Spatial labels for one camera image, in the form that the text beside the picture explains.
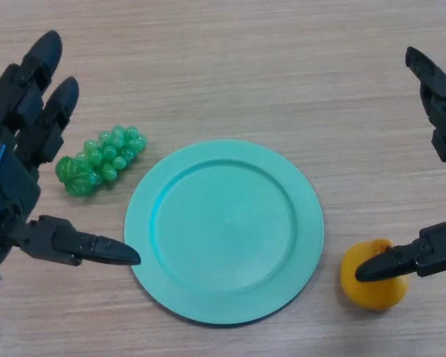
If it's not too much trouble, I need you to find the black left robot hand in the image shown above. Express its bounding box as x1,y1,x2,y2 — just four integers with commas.
0,30,142,278

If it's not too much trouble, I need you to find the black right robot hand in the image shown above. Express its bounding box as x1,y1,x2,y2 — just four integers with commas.
355,46,446,283

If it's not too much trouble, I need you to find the yellow pear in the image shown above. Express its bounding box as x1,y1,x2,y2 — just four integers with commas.
340,239,410,312

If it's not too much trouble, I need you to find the green round plate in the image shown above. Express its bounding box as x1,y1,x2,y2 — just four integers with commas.
124,139,325,327

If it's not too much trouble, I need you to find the green grape bunch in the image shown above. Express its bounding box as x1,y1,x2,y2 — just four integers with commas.
55,125,149,199

